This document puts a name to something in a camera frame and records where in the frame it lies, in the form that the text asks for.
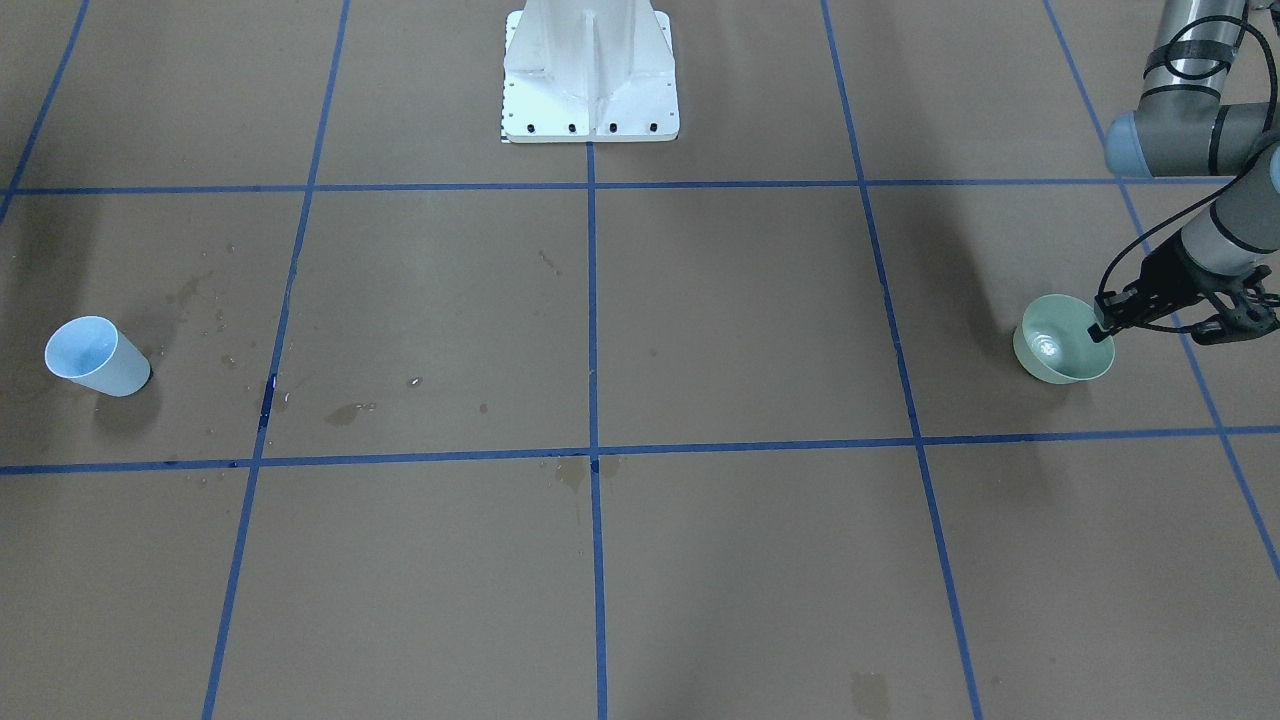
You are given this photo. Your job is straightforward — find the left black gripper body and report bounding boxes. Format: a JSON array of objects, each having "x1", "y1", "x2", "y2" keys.
[{"x1": 1134, "y1": 236, "x2": 1277, "y2": 327}]

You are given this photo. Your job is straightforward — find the light green bowl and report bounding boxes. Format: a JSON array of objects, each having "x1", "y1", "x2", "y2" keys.
[{"x1": 1012, "y1": 293, "x2": 1116, "y2": 386}]

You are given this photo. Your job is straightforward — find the light blue plastic cup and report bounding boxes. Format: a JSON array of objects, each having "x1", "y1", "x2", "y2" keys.
[{"x1": 44, "y1": 316, "x2": 152, "y2": 397}]

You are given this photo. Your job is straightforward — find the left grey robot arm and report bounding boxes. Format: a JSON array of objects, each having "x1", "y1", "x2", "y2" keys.
[{"x1": 1088, "y1": 1, "x2": 1277, "y2": 346}]

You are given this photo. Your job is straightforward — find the brown paper table cover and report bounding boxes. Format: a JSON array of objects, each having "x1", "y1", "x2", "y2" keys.
[{"x1": 3, "y1": 1, "x2": 1277, "y2": 719}]

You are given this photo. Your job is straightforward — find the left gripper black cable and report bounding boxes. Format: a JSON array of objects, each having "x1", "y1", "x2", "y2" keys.
[{"x1": 1098, "y1": 0, "x2": 1280, "y2": 301}]

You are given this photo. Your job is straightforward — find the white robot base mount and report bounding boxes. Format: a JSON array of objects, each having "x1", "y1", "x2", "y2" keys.
[{"x1": 500, "y1": 1, "x2": 681, "y2": 143}]

